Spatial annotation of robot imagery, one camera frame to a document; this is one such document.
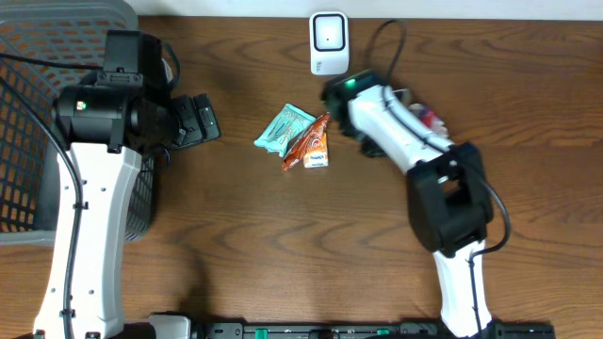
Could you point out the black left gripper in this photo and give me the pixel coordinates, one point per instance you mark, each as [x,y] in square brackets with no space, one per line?
[197,121]

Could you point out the teal snack wrapper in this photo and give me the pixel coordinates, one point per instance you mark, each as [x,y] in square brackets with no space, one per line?
[286,125]

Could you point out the orange brown snack bag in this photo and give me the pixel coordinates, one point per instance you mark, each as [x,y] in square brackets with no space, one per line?
[296,153]

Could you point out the orange tissue pack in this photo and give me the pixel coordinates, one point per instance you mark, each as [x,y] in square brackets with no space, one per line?
[317,155]

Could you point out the red purple pad package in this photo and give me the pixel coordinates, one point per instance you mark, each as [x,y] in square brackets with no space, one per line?
[428,117]

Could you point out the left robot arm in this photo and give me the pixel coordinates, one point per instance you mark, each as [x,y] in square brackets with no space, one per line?
[107,128]

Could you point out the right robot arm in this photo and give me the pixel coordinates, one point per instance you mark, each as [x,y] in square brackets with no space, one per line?
[447,204]

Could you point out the grey plastic mesh basket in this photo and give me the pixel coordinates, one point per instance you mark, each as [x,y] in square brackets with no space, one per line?
[47,45]

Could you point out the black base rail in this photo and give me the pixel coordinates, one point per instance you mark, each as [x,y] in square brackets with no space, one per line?
[392,331]

